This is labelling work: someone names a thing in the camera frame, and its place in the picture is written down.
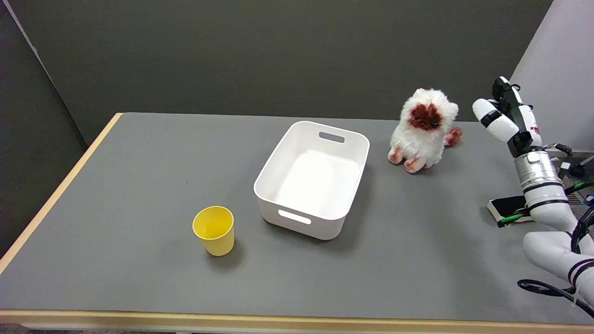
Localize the black flat device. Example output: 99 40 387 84
487 195 534 224

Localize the black caster wheel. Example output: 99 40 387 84
569 156 594 178

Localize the white plastic bin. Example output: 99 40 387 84
253 121 370 241

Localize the yellow plastic cup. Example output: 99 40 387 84
192 206 235 257

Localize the white brown plush toy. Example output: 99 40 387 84
388 88 463 174

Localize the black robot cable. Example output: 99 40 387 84
517 218 594 319

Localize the green black cable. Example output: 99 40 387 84
497 182 594 228

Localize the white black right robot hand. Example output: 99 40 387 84
472 76 542 158

